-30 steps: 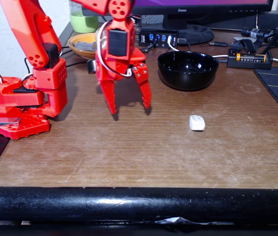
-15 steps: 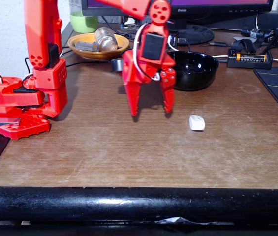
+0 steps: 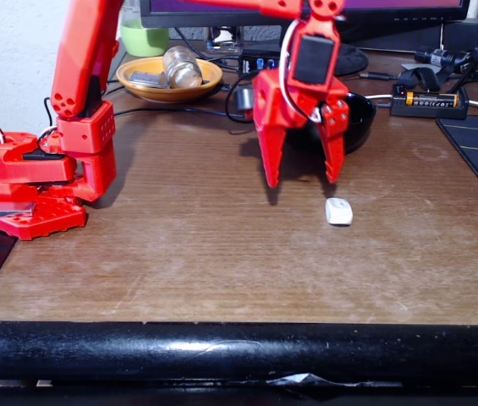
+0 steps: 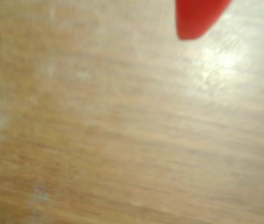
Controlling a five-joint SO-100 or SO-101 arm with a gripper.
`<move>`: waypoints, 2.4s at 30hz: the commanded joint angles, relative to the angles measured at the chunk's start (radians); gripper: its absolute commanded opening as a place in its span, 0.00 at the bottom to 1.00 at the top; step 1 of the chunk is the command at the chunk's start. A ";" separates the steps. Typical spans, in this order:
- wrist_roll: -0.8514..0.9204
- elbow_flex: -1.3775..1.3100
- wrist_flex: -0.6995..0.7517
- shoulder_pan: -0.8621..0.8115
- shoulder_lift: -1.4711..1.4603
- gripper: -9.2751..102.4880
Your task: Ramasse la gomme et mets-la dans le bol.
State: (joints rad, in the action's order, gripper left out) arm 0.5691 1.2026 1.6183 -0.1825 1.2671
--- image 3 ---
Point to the white eraser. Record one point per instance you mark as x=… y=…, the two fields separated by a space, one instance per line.
x=338 y=211

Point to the black bowl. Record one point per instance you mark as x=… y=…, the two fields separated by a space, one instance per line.
x=361 y=122

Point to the black USB hub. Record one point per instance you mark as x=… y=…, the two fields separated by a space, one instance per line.
x=249 y=63

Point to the clear glass jar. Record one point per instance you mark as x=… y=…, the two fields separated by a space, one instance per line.
x=183 y=69

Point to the black battery charger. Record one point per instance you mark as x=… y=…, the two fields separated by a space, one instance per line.
x=429 y=111

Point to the yellow dish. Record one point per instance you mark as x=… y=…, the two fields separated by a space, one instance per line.
x=171 y=95

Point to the yellow black battery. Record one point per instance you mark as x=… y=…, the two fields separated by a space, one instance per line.
x=431 y=99

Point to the silver foil packet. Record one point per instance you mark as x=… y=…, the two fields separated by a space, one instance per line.
x=147 y=79

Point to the black flashlight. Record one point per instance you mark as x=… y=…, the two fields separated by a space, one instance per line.
x=439 y=57

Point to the bottle with green sleeve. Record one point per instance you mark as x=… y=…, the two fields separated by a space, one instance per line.
x=145 y=40

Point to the black Iiyama monitor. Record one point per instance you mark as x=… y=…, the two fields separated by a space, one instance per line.
x=391 y=12

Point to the metal clamp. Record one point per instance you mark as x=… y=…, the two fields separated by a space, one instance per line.
x=1 y=209

